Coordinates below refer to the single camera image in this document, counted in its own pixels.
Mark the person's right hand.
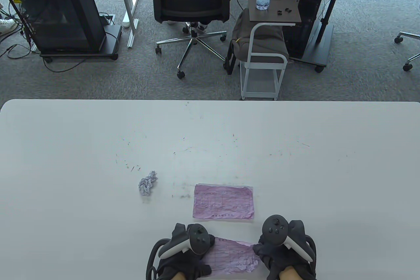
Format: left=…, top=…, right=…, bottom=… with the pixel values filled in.
left=253, top=220, right=317, bottom=280

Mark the person's left hand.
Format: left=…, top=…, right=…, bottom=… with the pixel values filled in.
left=157, top=223, right=215, bottom=280

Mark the pink paper invoice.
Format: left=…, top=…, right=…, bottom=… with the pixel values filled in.
left=193, top=184, right=255, bottom=220
left=202, top=237, right=260, bottom=274

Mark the white paper invoice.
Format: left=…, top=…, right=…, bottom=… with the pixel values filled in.
left=138, top=171, right=158, bottom=197

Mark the black and grey hand controller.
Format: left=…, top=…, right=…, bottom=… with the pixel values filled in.
left=262, top=215, right=314, bottom=262
left=157, top=224, right=210, bottom=259

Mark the black standing desk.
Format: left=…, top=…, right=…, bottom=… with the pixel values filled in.
left=289, top=0, right=368, bottom=73

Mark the grey fabric bag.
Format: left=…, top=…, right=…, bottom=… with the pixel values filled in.
left=225, top=9, right=289, bottom=75

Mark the black wheeled platform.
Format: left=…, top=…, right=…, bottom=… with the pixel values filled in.
left=39, top=25, right=122, bottom=63

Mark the chrome chair base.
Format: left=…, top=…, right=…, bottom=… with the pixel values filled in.
left=394, top=32, right=420, bottom=72

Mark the black computer tower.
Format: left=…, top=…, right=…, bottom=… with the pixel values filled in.
left=282, top=0, right=332, bottom=59

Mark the black glass computer case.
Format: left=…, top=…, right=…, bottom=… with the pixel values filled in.
left=4, top=0, right=107, bottom=53

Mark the long black floor cable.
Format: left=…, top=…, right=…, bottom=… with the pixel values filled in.
left=43, top=39, right=120, bottom=73

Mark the brown side table white frame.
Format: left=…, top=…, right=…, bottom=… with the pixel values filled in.
left=240, top=0, right=302, bottom=100

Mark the black floor cable tangle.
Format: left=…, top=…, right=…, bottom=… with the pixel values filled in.
left=0, top=0, right=42, bottom=60

